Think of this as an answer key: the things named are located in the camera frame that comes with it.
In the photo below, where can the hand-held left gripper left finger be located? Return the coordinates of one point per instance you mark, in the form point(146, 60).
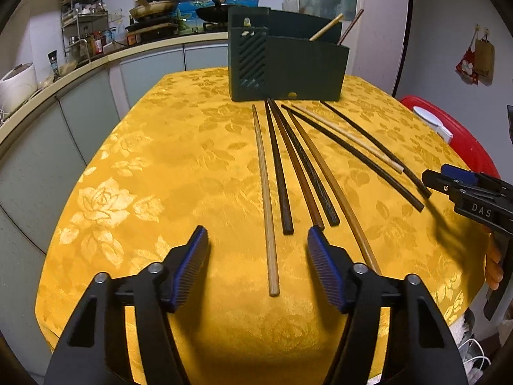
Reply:
point(192, 264)

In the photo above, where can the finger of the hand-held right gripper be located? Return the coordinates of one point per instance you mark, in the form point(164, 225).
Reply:
point(435, 180)
point(459, 173)

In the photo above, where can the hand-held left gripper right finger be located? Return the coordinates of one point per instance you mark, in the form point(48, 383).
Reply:
point(324, 268)

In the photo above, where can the black chopstick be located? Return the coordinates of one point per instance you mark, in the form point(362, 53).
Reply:
point(380, 148)
point(360, 161)

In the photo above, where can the reddish brown chopstick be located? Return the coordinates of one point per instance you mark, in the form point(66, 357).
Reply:
point(310, 204)

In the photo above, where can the pale beige chopstick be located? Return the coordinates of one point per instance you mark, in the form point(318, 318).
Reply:
point(352, 141)

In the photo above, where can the light wood chopstick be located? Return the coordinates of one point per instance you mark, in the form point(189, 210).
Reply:
point(264, 192)

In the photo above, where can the dark brown chopstick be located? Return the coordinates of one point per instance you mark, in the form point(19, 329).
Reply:
point(278, 176)

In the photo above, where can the dark green utensil holder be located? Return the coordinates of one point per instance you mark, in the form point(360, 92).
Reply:
point(288, 68)

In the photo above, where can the person's right hand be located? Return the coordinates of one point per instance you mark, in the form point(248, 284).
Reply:
point(493, 266)

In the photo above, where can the red plastic chair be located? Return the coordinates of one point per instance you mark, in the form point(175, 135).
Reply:
point(469, 144)

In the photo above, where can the white plastic lid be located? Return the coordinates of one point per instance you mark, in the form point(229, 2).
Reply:
point(431, 122)

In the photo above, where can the dark patterned chopstick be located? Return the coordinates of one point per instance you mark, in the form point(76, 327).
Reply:
point(320, 192)

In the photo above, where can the golden brown chopstick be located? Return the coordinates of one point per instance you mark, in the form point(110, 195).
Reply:
point(333, 192)

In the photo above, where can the yellow floral tablecloth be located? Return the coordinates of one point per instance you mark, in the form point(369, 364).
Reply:
point(160, 192)

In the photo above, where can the red patterned hanging bag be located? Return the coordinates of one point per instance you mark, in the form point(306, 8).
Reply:
point(467, 68)

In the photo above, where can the tan chopstick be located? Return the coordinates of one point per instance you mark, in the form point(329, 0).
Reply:
point(326, 28)

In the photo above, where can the white plastic jug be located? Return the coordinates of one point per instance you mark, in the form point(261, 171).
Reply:
point(289, 5)

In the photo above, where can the black gas stove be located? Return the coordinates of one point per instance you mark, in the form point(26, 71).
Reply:
point(152, 30)

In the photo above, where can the red sauce bottle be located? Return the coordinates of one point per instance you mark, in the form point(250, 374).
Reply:
point(98, 44)

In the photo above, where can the black snack bag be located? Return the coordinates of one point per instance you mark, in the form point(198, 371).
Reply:
point(54, 64)

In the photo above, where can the white rice cooker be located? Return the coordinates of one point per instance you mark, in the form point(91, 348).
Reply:
point(16, 88)

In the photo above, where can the black wok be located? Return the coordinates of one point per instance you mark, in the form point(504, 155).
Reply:
point(212, 13)

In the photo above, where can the frying pan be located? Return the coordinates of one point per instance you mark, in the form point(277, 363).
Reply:
point(154, 8)

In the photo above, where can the metal kitchen rack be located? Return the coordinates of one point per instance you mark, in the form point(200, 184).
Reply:
point(80, 20)

